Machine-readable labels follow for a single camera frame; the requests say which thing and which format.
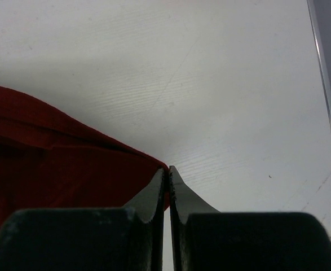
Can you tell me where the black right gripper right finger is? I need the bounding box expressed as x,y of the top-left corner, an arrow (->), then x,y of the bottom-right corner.
169,167 -> 331,270

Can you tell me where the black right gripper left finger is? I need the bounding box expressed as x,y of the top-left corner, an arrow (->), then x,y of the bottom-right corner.
0,169 -> 165,270

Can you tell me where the dark red t shirt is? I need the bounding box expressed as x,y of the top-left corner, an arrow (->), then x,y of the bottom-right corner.
0,86 -> 166,227

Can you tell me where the aluminium table edge rail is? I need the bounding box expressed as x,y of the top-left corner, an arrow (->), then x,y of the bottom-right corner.
306,0 -> 331,209

